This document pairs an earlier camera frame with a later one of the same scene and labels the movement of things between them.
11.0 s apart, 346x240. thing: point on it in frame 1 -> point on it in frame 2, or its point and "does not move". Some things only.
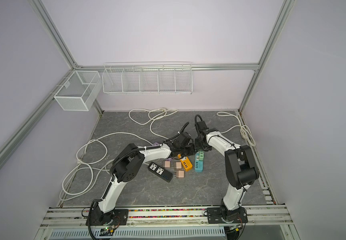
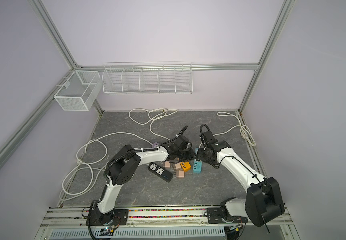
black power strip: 160,172 does not move
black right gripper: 197,146 -> 200,155
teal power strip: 199,161 does not move
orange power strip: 187,164 does not move
